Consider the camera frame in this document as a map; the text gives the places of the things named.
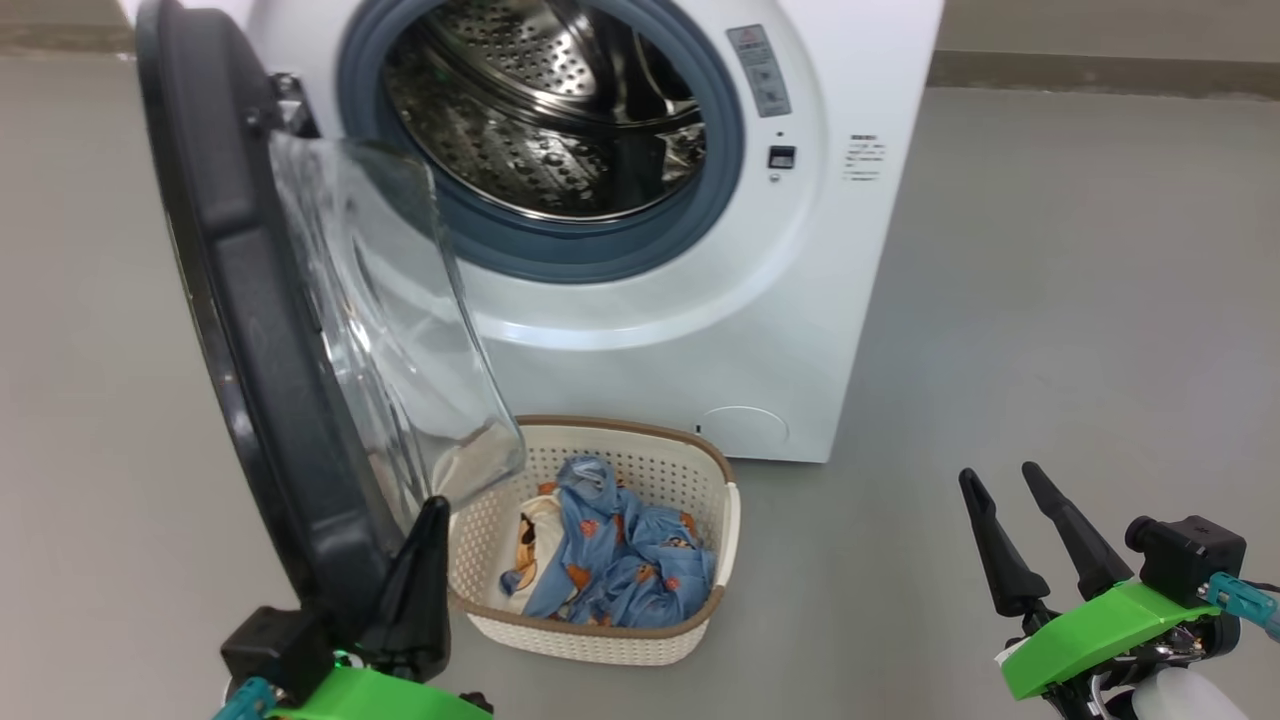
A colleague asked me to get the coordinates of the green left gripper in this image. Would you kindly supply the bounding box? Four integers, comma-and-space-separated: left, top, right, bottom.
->
270, 497, 493, 720

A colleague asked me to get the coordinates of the teal right camera connector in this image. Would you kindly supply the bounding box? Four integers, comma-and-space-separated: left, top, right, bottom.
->
1205, 572, 1280, 641

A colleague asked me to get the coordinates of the cream bear-print garment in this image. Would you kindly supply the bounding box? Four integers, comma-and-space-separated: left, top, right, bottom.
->
500, 495, 563, 613

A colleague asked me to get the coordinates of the round white filter cover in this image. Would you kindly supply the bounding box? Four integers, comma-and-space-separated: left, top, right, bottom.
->
697, 405, 791, 453

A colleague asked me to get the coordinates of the grey warning label sticker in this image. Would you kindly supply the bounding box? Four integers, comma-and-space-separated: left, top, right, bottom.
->
725, 24, 792, 119

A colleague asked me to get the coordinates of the black round glass washer door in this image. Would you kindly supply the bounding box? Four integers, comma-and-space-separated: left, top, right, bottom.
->
135, 0, 528, 641

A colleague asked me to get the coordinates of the teal camera connector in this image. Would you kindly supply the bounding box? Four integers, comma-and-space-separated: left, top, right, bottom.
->
1205, 572, 1280, 641
212, 676, 276, 720

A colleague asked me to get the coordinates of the blue cake-print garment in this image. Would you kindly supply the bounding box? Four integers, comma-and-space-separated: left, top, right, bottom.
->
500, 455, 717, 629

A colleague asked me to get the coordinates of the cream perforated laundry basket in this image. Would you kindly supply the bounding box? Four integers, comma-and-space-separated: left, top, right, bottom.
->
447, 416, 742, 667

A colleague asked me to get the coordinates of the teal left camera connector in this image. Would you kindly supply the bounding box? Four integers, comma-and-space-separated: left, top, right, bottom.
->
212, 676, 276, 720

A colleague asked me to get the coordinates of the white front-load washing machine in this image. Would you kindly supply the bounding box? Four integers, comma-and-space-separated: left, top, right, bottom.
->
245, 0, 946, 464

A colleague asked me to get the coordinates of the perforated steel washer drum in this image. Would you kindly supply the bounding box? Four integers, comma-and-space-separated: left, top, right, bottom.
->
385, 0, 708, 223

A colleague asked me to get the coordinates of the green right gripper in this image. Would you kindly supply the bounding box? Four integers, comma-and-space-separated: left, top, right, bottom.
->
958, 461, 1246, 720

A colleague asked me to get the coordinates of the small printed text label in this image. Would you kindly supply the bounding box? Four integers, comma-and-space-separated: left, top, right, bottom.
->
843, 133, 886, 183

